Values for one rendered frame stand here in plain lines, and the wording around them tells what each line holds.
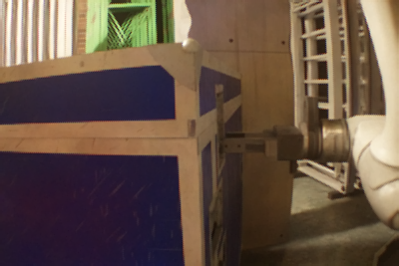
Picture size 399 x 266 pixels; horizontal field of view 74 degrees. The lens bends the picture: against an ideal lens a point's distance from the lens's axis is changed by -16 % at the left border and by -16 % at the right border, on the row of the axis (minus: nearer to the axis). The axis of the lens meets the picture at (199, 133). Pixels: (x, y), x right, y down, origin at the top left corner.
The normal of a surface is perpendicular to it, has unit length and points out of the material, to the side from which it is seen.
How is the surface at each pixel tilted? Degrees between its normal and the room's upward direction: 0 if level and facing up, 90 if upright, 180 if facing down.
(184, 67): 90
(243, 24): 90
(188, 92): 90
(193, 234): 90
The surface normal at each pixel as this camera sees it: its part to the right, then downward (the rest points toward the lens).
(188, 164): -0.18, 0.15
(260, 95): 0.20, 0.14
